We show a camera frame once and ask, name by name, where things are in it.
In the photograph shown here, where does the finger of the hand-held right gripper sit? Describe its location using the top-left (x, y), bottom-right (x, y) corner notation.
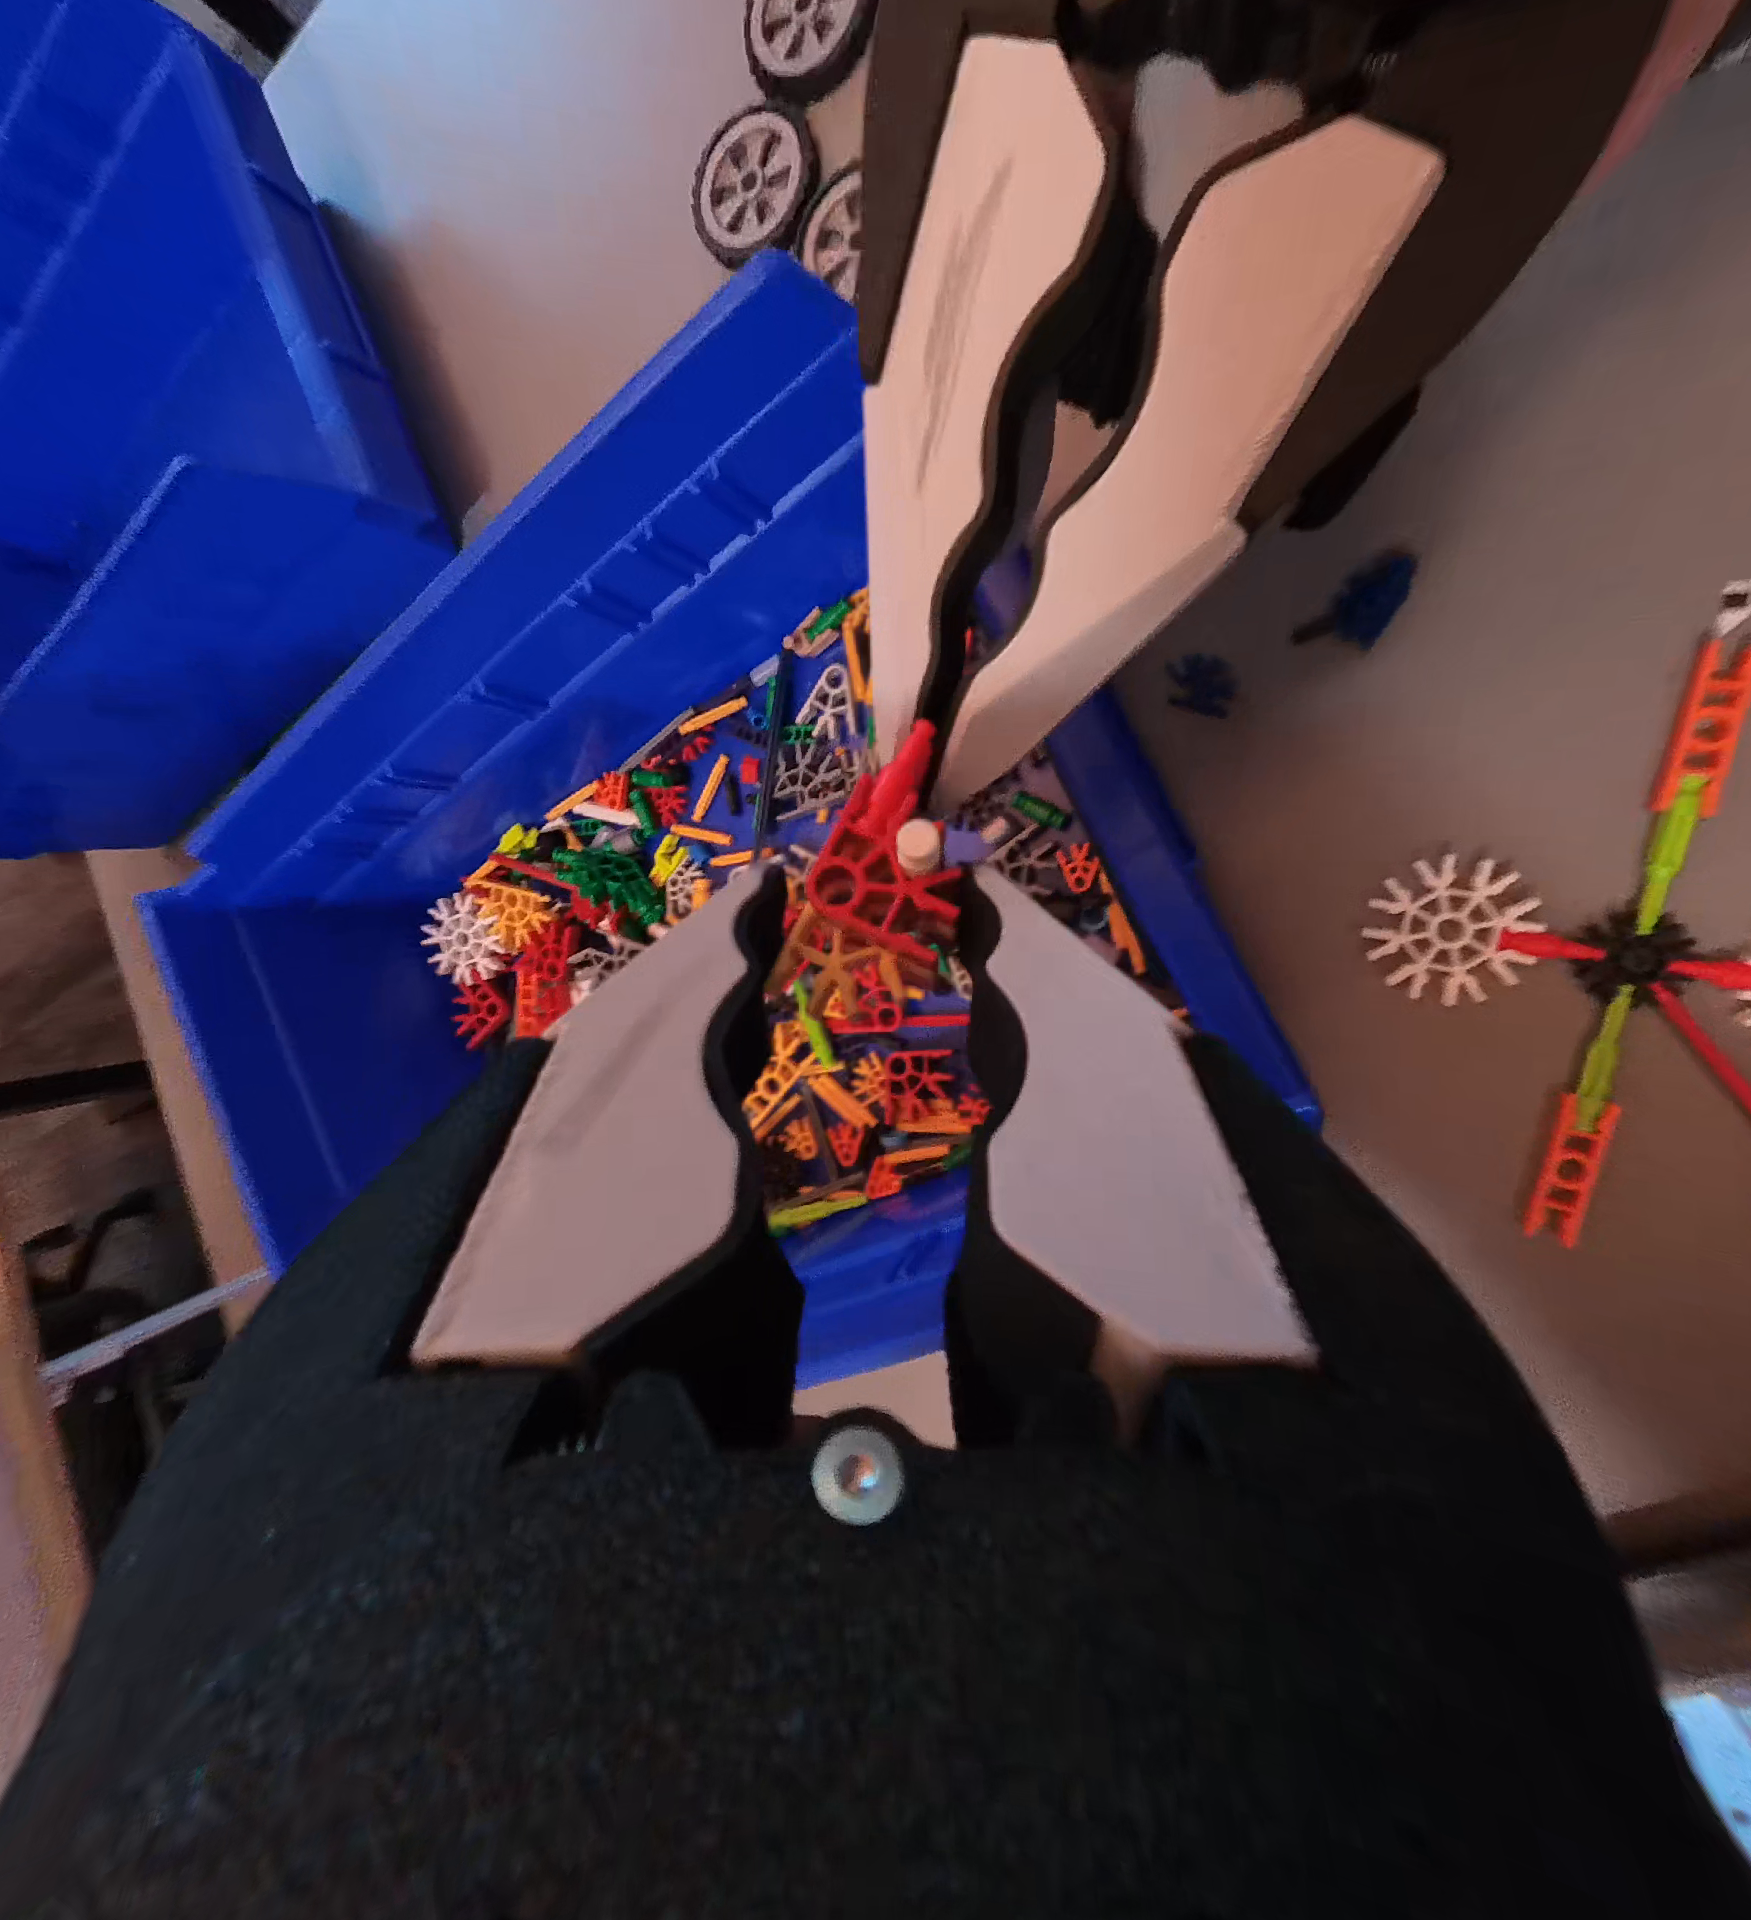
top-left (859, 33), bottom-right (1117, 754)
top-left (939, 110), bottom-right (1450, 805)

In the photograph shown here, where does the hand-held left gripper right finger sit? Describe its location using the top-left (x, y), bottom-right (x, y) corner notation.
top-left (950, 868), bottom-right (1321, 1398)

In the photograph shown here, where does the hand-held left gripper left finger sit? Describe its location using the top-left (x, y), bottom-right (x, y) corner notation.
top-left (410, 868), bottom-right (806, 1378)

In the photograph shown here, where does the pile of colourful construction pieces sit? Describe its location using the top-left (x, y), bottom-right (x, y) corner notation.
top-left (422, 593), bottom-right (1192, 1239)

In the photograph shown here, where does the blue plastic bin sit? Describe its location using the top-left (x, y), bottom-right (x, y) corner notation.
top-left (137, 246), bottom-right (1328, 1390)
top-left (0, 0), bottom-right (460, 868)

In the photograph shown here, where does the lime green rod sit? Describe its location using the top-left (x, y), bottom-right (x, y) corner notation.
top-left (1572, 982), bottom-right (1638, 1127)
top-left (1632, 774), bottom-right (1708, 931)

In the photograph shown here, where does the red and yellow brick cluster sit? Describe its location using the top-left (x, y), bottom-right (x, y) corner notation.
top-left (800, 718), bottom-right (966, 969)

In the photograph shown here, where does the black snowflake connector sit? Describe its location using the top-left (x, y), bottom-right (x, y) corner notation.
top-left (1572, 903), bottom-right (1703, 1005)

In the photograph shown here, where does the long red rod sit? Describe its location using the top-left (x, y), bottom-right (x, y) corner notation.
top-left (1647, 982), bottom-right (1751, 1208)

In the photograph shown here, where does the grey toy wheel black tyre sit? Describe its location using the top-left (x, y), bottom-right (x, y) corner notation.
top-left (800, 161), bottom-right (869, 309)
top-left (747, 0), bottom-right (878, 105)
top-left (693, 105), bottom-right (817, 273)

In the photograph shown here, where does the dark blue double connector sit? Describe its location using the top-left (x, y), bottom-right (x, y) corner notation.
top-left (1291, 550), bottom-right (1421, 650)

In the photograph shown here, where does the aluminium frame bar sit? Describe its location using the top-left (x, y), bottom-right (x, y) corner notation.
top-left (42, 1267), bottom-right (277, 1386)

